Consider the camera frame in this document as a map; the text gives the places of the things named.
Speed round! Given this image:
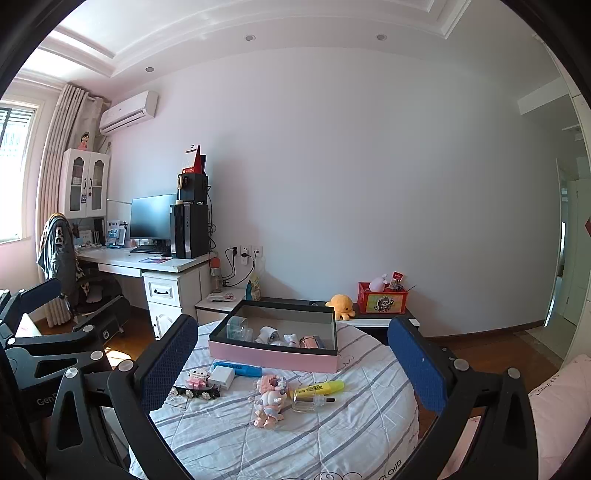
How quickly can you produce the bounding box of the black office chair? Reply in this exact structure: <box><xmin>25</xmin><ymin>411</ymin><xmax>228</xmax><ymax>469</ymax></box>
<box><xmin>37</xmin><ymin>213</ymin><xmax>122</xmax><ymax>325</ymax></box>

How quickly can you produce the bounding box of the white air conditioner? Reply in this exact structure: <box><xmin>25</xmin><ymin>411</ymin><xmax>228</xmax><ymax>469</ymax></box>
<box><xmin>99</xmin><ymin>91</ymin><xmax>159</xmax><ymax>135</ymax></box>

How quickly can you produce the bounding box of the pink plush toy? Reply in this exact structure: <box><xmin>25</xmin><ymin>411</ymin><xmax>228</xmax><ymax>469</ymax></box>
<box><xmin>369</xmin><ymin>275</ymin><xmax>390</xmax><ymax>293</ymax></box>

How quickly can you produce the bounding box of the white desk with drawers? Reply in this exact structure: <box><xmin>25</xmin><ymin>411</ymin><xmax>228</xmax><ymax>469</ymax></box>
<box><xmin>78</xmin><ymin>247</ymin><xmax>213</xmax><ymax>339</ymax></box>

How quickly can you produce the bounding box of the yellow highlighter pen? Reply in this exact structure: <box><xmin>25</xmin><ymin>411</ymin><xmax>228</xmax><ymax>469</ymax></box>
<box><xmin>290</xmin><ymin>380</ymin><xmax>346</xmax><ymax>400</ymax></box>

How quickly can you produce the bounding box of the white glass door cabinet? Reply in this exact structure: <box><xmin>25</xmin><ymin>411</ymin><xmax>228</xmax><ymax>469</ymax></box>
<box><xmin>59</xmin><ymin>149</ymin><xmax>110</xmax><ymax>219</ymax></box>

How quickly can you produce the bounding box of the red paper flag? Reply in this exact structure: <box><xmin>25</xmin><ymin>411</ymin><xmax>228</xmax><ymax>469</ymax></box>
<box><xmin>181</xmin><ymin>145</ymin><xmax>206</xmax><ymax>175</ymax></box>

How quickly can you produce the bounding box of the white nightstand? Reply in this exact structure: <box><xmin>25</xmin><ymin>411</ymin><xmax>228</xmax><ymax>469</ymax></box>
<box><xmin>195</xmin><ymin>288</ymin><xmax>245</xmax><ymax>325</ymax></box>

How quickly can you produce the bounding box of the rose gold metal cup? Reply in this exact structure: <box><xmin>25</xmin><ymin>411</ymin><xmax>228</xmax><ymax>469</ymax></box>
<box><xmin>300</xmin><ymin>336</ymin><xmax>325</xmax><ymax>349</ymax></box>

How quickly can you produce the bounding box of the baby doll figurine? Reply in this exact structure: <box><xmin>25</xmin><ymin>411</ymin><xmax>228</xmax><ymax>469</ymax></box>
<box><xmin>253</xmin><ymin>391</ymin><xmax>287</xmax><ymax>429</ymax></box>

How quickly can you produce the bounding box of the black white tv cabinet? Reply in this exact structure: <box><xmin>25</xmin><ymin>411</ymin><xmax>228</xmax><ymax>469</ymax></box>
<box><xmin>195</xmin><ymin>294</ymin><xmax>422</xmax><ymax>345</ymax></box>

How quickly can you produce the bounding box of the black computer monitor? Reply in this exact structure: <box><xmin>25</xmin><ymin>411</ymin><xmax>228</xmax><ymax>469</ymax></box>
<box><xmin>130</xmin><ymin>194</ymin><xmax>176</xmax><ymax>256</ymax></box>

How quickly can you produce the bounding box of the yellow octopus plush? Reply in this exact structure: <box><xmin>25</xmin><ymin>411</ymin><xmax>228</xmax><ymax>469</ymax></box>
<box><xmin>325</xmin><ymin>294</ymin><xmax>356</xmax><ymax>321</ymax></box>

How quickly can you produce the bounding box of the pink pillow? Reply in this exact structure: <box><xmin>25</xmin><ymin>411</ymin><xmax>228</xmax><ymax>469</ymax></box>
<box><xmin>438</xmin><ymin>353</ymin><xmax>591</xmax><ymax>480</ymax></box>

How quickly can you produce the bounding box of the clear glass bottle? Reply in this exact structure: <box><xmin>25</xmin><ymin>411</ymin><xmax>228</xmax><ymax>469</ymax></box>
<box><xmin>291</xmin><ymin>395</ymin><xmax>335</xmax><ymax>414</ymax></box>

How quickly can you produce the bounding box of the black computer tower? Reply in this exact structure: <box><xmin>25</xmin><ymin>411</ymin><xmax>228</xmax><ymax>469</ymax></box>
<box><xmin>170</xmin><ymin>202</ymin><xmax>209</xmax><ymax>259</ymax></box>

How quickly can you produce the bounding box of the pink storage box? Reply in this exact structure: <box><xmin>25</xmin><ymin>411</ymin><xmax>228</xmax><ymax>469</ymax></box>
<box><xmin>208</xmin><ymin>300</ymin><xmax>339</xmax><ymax>373</ymax></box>

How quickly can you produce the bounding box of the beige curtain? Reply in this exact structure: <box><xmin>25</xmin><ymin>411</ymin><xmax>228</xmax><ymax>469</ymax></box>
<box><xmin>35</xmin><ymin>83</ymin><xmax>109</xmax><ymax>234</ymax></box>

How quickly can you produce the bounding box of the snack bag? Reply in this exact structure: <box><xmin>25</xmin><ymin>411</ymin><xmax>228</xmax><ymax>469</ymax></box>
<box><xmin>245</xmin><ymin>272</ymin><xmax>262</xmax><ymax>301</ymax></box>

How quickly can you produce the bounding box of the white pink block house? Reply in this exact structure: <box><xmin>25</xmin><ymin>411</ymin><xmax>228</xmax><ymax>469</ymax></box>
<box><xmin>186</xmin><ymin>369</ymin><xmax>209</xmax><ymax>390</ymax></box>

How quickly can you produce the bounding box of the wall power socket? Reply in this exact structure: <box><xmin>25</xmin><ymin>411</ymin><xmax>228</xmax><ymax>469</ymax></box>
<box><xmin>229</xmin><ymin>246</ymin><xmax>263</xmax><ymax>265</ymax></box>

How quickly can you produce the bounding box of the white dog figurine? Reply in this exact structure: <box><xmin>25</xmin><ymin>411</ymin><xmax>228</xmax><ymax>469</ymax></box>
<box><xmin>271</xmin><ymin>334</ymin><xmax>300</xmax><ymax>348</ymax></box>

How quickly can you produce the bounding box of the orange cap bottle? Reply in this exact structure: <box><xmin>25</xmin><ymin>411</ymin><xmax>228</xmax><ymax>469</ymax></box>
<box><xmin>209</xmin><ymin>257</ymin><xmax>223</xmax><ymax>293</ymax></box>

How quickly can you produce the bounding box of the pink building block toy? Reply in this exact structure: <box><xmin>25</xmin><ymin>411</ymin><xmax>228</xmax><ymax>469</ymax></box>
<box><xmin>256</xmin><ymin>374</ymin><xmax>287</xmax><ymax>394</ymax></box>

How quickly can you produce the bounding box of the red toy crate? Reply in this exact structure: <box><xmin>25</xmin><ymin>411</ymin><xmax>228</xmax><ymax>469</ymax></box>
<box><xmin>356</xmin><ymin>282</ymin><xmax>409</xmax><ymax>314</ymax></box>

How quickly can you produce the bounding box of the black speaker box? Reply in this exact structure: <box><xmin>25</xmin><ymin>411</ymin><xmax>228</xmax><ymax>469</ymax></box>
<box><xmin>176</xmin><ymin>173</ymin><xmax>208</xmax><ymax>204</ymax></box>

